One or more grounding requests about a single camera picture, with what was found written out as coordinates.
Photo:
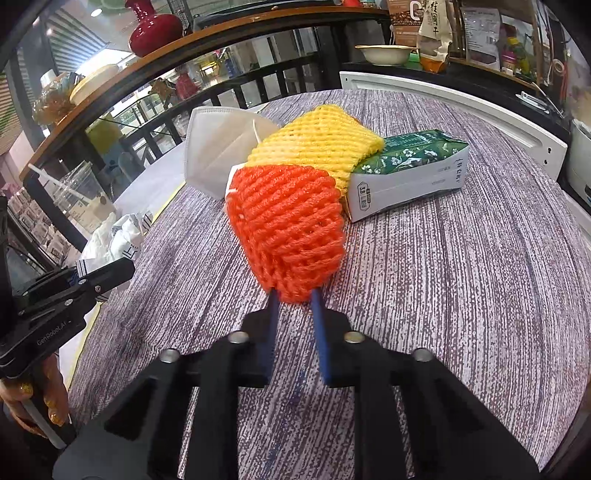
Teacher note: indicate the orange foam fruit net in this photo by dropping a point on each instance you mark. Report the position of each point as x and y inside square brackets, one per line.
[286, 226]

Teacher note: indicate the green and white carton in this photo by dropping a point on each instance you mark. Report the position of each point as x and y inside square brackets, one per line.
[411, 175]

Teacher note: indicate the red vase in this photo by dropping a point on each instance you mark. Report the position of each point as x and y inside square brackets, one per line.
[154, 30]

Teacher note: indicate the white drawer cabinet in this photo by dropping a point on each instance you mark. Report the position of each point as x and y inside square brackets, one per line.
[452, 106]

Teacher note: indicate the beige snack bag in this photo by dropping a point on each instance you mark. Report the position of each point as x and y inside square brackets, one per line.
[434, 37]

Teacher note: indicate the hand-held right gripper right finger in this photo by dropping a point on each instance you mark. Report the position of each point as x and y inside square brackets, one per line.
[321, 332]

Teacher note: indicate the white wrapper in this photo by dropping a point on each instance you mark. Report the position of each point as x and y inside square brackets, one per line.
[115, 240]

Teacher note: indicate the wooden shelf rack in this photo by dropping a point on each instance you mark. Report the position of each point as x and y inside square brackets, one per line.
[531, 74]

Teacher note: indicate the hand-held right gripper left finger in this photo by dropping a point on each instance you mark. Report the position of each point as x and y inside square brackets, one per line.
[272, 323]

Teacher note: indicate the clear plastic cup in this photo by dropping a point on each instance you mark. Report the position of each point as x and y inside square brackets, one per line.
[85, 198]

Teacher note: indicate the person's left hand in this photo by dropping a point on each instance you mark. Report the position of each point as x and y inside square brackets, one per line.
[51, 387]

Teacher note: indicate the brown coffee box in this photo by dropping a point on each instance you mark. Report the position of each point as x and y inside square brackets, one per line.
[401, 21]

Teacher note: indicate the cream bowl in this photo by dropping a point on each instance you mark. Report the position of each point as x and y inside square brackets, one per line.
[383, 54]

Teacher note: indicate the wooden railing counter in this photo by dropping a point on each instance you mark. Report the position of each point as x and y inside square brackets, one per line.
[194, 44]

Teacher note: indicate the yellow foam fruit net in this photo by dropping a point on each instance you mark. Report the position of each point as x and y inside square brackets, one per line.
[318, 138]

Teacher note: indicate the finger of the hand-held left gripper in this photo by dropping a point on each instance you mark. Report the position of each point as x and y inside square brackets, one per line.
[106, 274]

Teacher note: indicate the white face mask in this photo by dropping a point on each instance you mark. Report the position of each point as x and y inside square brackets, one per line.
[217, 147]

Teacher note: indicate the cream round container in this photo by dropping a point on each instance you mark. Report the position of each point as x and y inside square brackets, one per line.
[94, 83]

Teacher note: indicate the silver pouch package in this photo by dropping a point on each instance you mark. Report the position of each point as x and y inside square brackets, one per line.
[480, 32]

